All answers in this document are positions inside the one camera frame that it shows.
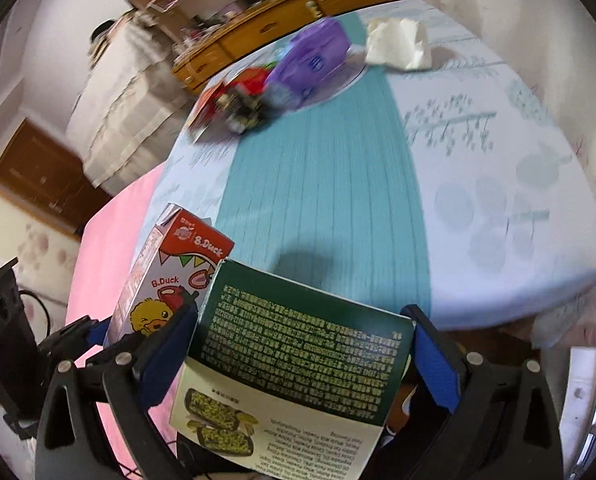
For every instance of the white tissue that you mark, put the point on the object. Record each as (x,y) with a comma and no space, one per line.
(398,43)

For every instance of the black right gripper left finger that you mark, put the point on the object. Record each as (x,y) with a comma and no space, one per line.
(143,367)

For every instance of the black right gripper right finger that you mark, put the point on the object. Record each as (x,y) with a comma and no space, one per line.
(452,380)

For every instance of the red white milk carton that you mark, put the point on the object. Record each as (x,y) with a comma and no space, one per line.
(174,267)

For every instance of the pink blanket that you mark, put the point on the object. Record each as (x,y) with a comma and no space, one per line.
(106,250)

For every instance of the blue patterned bed sheet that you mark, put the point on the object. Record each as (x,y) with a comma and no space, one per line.
(328,195)

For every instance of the brown wooden door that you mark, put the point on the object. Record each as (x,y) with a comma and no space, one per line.
(46,175)

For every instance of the black yellow wrapper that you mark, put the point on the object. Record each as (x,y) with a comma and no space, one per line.
(240,112)

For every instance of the wooden desk with drawers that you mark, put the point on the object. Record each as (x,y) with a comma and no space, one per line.
(266,22)

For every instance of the white lace covered furniture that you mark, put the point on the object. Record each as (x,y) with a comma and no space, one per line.
(132,107)

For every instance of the purple plastic bag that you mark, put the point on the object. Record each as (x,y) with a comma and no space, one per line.
(311,56)

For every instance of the red fabric pouch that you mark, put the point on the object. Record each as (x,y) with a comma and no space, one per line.
(251,80)

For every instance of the green cracker box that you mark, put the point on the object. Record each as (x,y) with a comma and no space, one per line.
(287,380)

